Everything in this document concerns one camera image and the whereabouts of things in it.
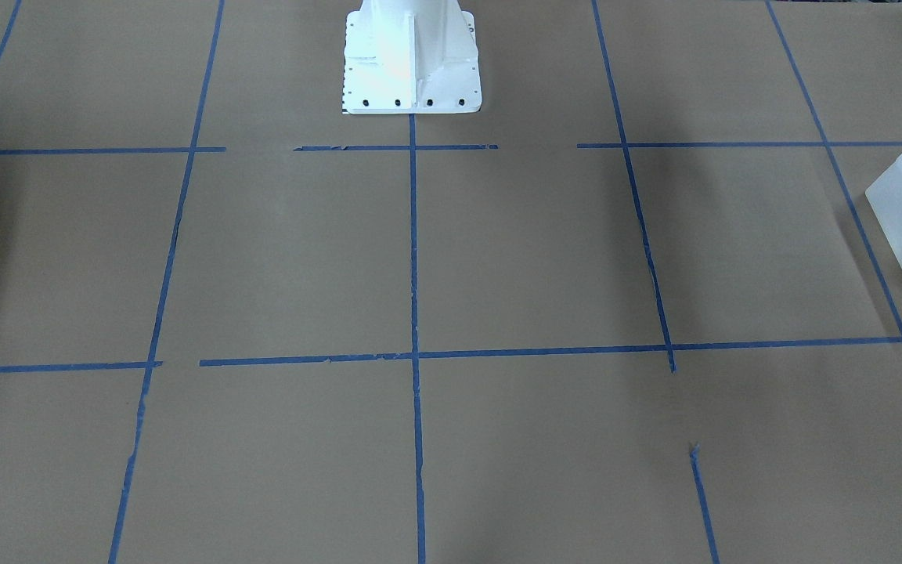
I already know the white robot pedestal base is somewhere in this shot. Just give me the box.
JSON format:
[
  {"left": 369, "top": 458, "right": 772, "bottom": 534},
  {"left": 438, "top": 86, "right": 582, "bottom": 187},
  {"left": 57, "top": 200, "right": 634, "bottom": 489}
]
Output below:
[{"left": 341, "top": 1, "right": 483, "bottom": 115}]

